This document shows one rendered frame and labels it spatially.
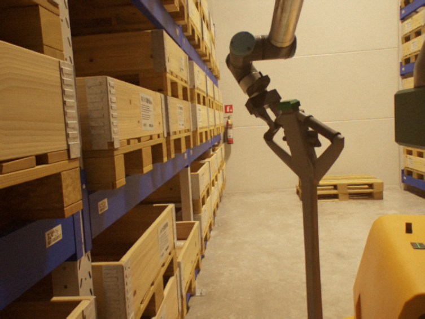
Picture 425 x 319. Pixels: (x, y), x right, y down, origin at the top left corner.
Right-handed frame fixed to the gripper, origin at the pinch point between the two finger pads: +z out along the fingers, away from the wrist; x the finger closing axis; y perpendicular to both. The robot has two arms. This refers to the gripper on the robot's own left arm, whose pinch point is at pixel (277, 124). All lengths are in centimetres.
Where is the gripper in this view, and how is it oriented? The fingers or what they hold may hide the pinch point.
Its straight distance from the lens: 144.0
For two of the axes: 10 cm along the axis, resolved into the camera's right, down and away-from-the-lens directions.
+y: -2.0, 4.1, 8.9
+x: -8.6, 3.6, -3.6
